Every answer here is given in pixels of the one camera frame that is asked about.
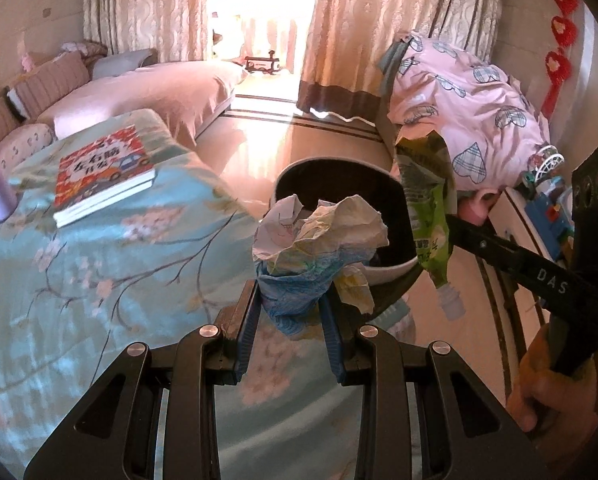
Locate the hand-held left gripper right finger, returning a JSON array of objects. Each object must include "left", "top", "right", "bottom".
[{"left": 321, "top": 290, "right": 554, "bottom": 480}]

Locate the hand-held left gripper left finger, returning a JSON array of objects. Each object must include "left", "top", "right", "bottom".
[{"left": 24, "top": 280, "right": 260, "bottom": 480}]

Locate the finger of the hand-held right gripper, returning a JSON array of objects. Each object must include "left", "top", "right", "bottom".
[{"left": 444, "top": 212, "right": 518, "bottom": 271}]

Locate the green snack packet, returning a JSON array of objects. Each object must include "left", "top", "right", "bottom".
[{"left": 395, "top": 129, "right": 468, "bottom": 322}]

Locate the blue patterned plastic wrapper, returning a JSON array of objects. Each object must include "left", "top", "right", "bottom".
[{"left": 255, "top": 259, "right": 342, "bottom": 338}]

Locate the white paper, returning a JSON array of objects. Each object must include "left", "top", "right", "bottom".
[{"left": 252, "top": 194, "right": 391, "bottom": 315}]

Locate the round black trash bin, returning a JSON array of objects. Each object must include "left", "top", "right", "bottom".
[{"left": 269, "top": 157, "right": 431, "bottom": 322}]

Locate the person's right hand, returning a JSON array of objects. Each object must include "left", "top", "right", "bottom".
[{"left": 506, "top": 324, "right": 598, "bottom": 434}]

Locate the pink cup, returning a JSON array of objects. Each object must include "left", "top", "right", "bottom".
[{"left": 458, "top": 189, "right": 500, "bottom": 227}]

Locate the white side table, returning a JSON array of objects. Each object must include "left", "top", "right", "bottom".
[{"left": 479, "top": 187, "right": 587, "bottom": 413}]

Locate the blue building block toy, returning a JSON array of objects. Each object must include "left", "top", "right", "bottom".
[{"left": 518, "top": 141, "right": 578, "bottom": 262}]

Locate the pink heart print quilt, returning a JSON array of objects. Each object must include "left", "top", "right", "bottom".
[{"left": 378, "top": 31, "right": 553, "bottom": 207}]

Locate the teal floral blanket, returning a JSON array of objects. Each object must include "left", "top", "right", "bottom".
[{"left": 0, "top": 109, "right": 422, "bottom": 480}]

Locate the red children's book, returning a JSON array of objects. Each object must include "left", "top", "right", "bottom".
[{"left": 53, "top": 125, "right": 158, "bottom": 229}]

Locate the beige patterned curtain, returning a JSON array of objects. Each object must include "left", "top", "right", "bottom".
[
  {"left": 82, "top": 0, "right": 211, "bottom": 63},
  {"left": 296, "top": 0, "right": 506, "bottom": 122}
]

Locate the pink covered sofa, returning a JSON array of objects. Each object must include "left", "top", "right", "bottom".
[{"left": 43, "top": 61, "right": 251, "bottom": 143}]

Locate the small dark wooden stand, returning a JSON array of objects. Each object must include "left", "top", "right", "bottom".
[{"left": 243, "top": 49, "right": 283, "bottom": 74}]

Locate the white dotted pillow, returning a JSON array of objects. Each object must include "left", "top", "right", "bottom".
[{"left": 0, "top": 121, "right": 56, "bottom": 162}]

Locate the grey pillow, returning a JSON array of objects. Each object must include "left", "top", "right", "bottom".
[{"left": 90, "top": 49, "right": 158, "bottom": 80}]

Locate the pink floral pillow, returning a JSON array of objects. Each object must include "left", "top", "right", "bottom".
[{"left": 60, "top": 39, "right": 108, "bottom": 59}]

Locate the red wall decoration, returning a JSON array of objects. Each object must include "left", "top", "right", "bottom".
[{"left": 543, "top": 0, "right": 580, "bottom": 117}]

